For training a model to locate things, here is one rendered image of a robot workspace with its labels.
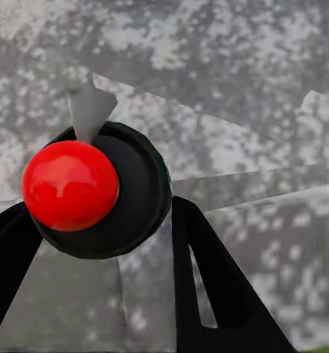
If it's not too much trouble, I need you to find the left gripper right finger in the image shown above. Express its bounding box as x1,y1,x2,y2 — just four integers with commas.
171,195,298,353

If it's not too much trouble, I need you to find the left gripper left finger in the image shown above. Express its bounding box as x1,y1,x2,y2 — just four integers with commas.
0,202,43,326

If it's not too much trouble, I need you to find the insectifuge atomizer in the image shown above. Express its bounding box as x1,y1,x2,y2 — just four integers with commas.
22,85,172,260

